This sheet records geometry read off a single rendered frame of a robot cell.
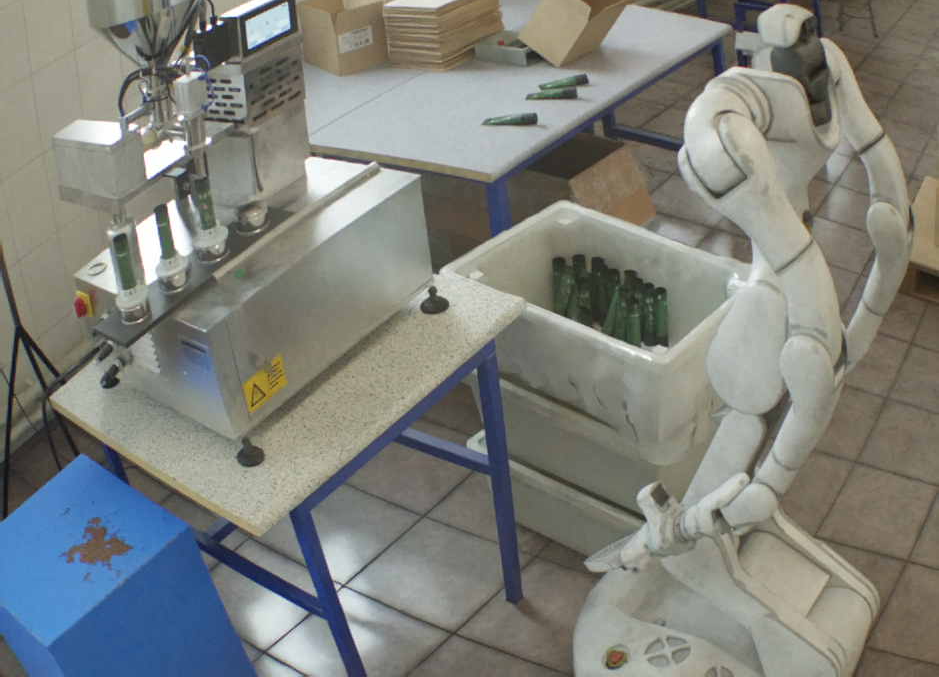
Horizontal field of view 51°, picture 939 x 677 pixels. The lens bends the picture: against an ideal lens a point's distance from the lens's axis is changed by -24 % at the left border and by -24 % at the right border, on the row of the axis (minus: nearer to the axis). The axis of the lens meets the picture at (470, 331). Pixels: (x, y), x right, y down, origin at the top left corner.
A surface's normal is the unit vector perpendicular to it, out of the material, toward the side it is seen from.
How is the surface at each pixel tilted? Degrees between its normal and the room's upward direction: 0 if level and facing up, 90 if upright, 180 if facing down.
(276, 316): 90
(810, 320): 91
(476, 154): 0
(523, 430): 96
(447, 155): 0
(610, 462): 96
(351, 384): 0
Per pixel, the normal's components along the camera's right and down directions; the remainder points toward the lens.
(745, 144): 0.44, -0.29
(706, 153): -0.76, 0.20
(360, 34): 0.53, 0.40
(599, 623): -0.64, -0.67
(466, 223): -0.61, 0.07
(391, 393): -0.11, -0.84
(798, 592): 0.21, -0.68
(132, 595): 0.81, 0.24
